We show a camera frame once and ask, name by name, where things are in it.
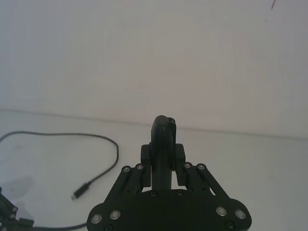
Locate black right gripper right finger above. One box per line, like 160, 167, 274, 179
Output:
172, 143, 250, 221

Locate black cable with small plug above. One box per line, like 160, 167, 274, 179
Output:
0, 130, 119, 201

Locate black rounded plastic device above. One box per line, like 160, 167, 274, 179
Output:
149, 115, 178, 191

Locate black jointed metal object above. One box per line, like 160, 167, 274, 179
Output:
0, 185, 35, 231

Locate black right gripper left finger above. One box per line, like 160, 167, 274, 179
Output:
89, 143, 153, 223

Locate white table cloth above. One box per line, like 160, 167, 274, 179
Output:
0, 108, 308, 231

